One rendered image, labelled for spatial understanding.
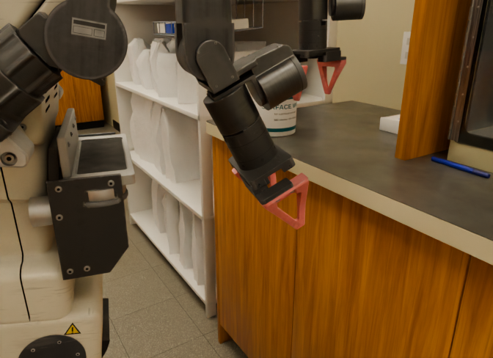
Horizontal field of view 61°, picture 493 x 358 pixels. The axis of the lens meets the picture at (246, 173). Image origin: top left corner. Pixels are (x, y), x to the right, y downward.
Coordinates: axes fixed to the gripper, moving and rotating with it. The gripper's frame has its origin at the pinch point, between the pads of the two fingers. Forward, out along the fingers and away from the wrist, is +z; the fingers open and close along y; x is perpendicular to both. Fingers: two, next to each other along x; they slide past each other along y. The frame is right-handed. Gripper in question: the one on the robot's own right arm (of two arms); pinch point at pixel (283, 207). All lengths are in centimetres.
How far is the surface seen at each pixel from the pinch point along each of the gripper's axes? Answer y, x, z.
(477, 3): 22, -60, -2
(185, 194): 127, 17, 47
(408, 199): 7.5, -23.0, 18.0
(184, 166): 142, 11, 41
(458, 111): 22, -49, 18
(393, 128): 49, -48, 29
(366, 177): 19.6, -22.1, 17.5
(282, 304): 44, 7, 57
